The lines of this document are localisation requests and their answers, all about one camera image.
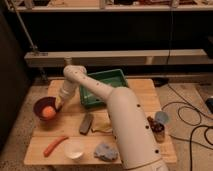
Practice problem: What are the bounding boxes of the orange ball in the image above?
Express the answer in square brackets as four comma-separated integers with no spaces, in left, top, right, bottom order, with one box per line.
[42,106,56,120]

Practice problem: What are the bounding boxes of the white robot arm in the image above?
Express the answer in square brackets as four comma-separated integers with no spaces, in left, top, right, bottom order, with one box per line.
[57,65,169,171]

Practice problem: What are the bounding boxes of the wooden shelf rack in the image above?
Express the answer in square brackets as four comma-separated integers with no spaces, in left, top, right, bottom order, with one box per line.
[4,0,213,67]

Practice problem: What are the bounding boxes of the green plastic tray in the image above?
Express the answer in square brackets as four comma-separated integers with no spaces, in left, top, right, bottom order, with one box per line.
[79,69,128,109]

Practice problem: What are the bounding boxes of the metal clamp pole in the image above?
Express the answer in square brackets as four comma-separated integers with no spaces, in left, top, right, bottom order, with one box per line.
[9,0,47,56]

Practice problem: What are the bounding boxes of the black floor cables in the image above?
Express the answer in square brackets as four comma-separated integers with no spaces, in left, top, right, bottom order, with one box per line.
[161,83,213,171]

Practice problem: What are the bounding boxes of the dark red bowl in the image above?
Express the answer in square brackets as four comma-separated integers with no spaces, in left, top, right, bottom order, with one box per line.
[33,97,59,121]

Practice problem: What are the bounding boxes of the blue crumpled cloth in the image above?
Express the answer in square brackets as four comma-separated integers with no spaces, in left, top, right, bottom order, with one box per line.
[94,142,118,162]

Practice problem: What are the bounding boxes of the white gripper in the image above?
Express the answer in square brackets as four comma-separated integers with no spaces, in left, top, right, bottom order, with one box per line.
[55,87,76,110]

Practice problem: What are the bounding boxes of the orange carrot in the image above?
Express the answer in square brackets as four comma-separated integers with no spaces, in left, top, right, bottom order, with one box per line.
[43,136,68,157]

